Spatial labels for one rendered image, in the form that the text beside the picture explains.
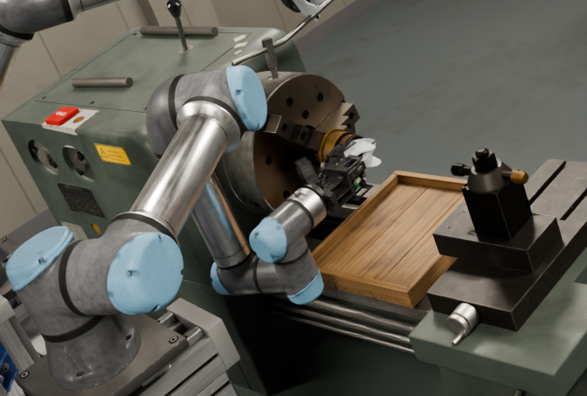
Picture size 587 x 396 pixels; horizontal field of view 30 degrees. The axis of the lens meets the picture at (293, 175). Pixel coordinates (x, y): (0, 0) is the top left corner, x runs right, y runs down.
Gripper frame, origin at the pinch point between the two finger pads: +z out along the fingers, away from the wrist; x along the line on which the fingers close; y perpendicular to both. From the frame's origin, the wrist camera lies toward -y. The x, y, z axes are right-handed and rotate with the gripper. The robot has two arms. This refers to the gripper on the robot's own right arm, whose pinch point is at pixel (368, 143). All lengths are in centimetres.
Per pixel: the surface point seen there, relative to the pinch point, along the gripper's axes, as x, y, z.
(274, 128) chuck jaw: 10.3, -11.5, -11.8
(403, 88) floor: -109, -174, 181
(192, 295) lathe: -27, -41, -30
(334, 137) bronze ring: 3.8, -4.4, -4.1
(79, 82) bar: 19, -73, -15
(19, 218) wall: -99, -286, 37
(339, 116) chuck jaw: 2.2, -11.6, 5.2
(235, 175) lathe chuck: 2.3, -20.8, -19.1
